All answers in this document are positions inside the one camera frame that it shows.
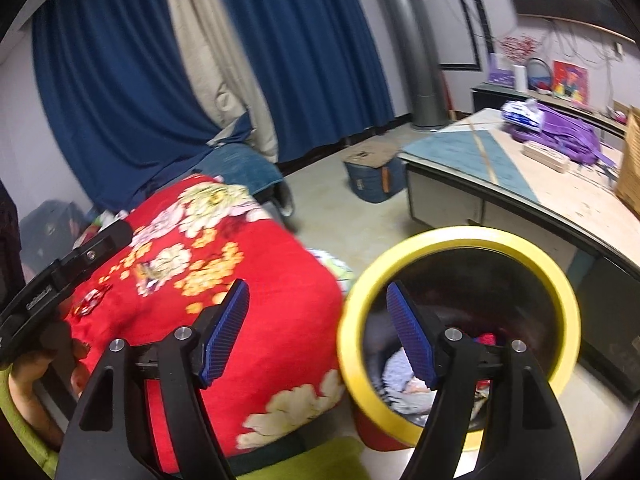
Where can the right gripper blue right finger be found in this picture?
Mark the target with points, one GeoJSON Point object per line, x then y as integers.
{"type": "Point", "coordinates": [418, 348]}

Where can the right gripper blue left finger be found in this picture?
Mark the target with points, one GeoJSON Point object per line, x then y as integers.
{"type": "Point", "coordinates": [218, 329]}

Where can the green sleeve forearm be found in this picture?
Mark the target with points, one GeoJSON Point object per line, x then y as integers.
{"type": "Point", "coordinates": [39, 454]}

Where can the yellow rimmed trash bin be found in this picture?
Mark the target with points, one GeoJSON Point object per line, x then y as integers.
{"type": "Point", "coordinates": [478, 280]}

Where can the person's left hand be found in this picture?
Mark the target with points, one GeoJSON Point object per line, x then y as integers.
{"type": "Point", "coordinates": [29, 368]}

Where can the grey patterned pillow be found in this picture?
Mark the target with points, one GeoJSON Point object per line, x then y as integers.
{"type": "Point", "coordinates": [49, 232]}

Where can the red floral blanket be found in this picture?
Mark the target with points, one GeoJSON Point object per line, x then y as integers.
{"type": "Point", "coordinates": [254, 312]}

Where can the blue sofa cover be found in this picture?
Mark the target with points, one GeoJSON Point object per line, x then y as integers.
{"type": "Point", "coordinates": [236, 163]}

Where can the blue storage stool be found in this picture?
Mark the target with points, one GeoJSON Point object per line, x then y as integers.
{"type": "Point", "coordinates": [375, 173]}

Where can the coffee table with blue pattern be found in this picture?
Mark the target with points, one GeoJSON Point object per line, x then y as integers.
{"type": "Point", "coordinates": [473, 171]}

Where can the blue curtain left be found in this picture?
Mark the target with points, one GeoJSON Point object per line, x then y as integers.
{"type": "Point", "coordinates": [117, 97]}

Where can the blue curtain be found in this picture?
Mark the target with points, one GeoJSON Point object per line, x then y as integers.
{"type": "Point", "coordinates": [318, 68]}
{"type": "Point", "coordinates": [117, 97]}

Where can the wooden box on table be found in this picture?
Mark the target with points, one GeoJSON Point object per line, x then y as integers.
{"type": "Point", "coordinates": [546, 156]}

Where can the brown paper bag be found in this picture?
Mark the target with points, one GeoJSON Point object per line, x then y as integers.
{"type": "Point", "coordinates": [628, 181]}

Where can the purple bag on table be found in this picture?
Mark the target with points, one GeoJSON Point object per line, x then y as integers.
{"type": "Point", "coordinates": [569, 136]}

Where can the white blue tissue pack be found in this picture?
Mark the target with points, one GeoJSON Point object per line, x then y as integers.
{"type": "Point", "coordinates": [524, 114]}

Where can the black tv stand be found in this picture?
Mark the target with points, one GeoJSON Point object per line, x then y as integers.
{"type": "Point", "coordinates": [490, 95]}

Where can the blue curtain right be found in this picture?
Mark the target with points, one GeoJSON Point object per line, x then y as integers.
{"type": "Point", "coordinates": [318, 68]}

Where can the beige curtain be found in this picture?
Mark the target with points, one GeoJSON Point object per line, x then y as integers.
{"type": "Point", "coordinates": [219, 73]}

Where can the purple box on stand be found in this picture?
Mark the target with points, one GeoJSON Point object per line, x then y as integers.
{"type": "Point", "coordinates": [500, 71]}

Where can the white vase with red flowers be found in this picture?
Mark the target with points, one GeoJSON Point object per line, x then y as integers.
{"type": "Point", "coordinates": [518, 50]}

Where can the silver tower air conditioner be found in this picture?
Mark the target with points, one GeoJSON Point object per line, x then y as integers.
{"type": "Point", "coordinates": [415, 44]}

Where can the colourful picture frame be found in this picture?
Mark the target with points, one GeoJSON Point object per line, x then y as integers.
{"type": "Point", "coordinates": [570, 82]}

